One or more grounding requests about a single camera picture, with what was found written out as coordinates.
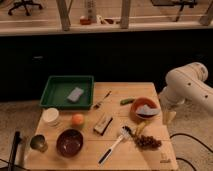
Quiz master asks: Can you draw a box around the dark grape bunch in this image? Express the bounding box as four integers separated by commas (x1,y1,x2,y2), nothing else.
134,135,162,149

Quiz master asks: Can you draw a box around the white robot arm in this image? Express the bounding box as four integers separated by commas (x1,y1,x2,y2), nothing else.
159,62,213,125

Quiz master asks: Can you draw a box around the small brush with dark bristles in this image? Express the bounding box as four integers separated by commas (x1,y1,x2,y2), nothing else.
93,91,112,109

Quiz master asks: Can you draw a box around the small green pepper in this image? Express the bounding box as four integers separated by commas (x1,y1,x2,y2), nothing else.
120,98,135,105

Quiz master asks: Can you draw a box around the grey sponge in tray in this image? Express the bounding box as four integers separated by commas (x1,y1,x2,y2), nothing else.
67,87,84,102

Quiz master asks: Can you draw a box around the wooden block eraser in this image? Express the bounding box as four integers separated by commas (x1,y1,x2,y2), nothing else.
93,115,113,135

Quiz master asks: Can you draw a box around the orange bowl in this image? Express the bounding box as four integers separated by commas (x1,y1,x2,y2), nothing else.
129,97,157,122

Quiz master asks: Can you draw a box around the orange fruit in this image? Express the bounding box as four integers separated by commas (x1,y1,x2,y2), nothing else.
71,113,84,126

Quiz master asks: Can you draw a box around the grey cloth in bowl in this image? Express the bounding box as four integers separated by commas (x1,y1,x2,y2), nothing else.
136,105,160,116

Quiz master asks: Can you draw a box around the green plastic tray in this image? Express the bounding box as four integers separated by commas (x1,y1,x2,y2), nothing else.
40,75,94,110

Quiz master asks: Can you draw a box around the white dish brush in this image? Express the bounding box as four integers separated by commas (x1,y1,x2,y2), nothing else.
98,126,131,164

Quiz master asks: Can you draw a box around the yellow banana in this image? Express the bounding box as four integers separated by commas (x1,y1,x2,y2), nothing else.
135,121,149,136

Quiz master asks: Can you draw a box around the white lidded container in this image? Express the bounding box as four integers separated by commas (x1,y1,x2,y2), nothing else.
42,108,60,126

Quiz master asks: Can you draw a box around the dark brown bowl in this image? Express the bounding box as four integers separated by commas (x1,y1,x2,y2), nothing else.
56,129,83,158

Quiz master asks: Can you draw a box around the red object on shelf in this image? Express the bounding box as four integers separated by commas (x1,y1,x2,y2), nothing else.
79,16,91,25

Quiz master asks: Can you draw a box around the metal cup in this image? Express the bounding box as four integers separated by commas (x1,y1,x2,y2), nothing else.
30,134,48,152

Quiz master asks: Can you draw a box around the black stand left edge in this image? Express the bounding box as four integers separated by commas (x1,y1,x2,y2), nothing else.
7,131,21,171

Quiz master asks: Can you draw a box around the black office chair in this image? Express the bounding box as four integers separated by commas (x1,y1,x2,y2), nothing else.
8,0,43,16

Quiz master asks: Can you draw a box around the black floor cable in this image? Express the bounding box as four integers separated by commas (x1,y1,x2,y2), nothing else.
169,132,213,171

